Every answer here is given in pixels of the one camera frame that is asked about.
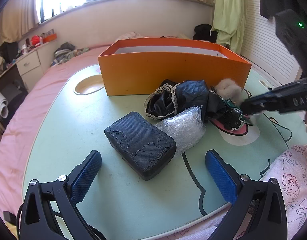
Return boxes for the beige fur pompom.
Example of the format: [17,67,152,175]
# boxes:
[216,79,244,101]

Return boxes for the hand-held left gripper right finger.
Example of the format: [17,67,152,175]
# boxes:
[205,149,288,240]

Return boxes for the pale pink blanket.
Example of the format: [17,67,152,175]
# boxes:
[118,32,144,40]

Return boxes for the black textured case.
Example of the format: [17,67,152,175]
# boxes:
[104,112,177,181]

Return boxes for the black shiny cloth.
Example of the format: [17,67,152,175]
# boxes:
[172,80,227,125]

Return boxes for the pink bed sheet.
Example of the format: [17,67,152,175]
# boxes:
[0,44,114,230]

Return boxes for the person's floral pink pants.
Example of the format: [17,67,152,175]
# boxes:
[256,145,307,240]

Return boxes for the black lace satin cloth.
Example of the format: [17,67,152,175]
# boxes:
[144,79,180,120]

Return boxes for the white drawer cabinet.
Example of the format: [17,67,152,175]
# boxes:
[16,51,45,77]

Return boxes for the dark grey bag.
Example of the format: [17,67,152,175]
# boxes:
[1,80,29,105]

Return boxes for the clear bubble wrap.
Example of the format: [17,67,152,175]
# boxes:
[153,106,206,158]

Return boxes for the green black toy car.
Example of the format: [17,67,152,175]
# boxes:
[210,86,246,132]

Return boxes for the patterned clothes pile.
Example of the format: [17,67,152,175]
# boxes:
[52,42,89,65]

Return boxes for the orange cardboard box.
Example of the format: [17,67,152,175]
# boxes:
[98,38,252,97]

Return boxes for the green cartoon desktop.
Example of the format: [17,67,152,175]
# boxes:
[22,64,300,234]

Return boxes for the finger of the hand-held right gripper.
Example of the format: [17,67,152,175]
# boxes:
[240,92,271,117]

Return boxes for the black backpack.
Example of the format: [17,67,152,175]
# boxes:
[0,41,19,63]

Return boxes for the black cable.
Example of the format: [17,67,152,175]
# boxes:
[3,211,21,230]

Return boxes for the white slatted wardrobe door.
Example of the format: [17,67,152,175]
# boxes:
[241,5,304,85]

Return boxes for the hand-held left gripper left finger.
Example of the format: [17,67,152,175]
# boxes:
[20,150,102,240]

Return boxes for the black clothes pile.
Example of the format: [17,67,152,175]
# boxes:
[193,24,219,43]

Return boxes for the light green curtain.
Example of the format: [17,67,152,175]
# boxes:
[213,0,245,53]

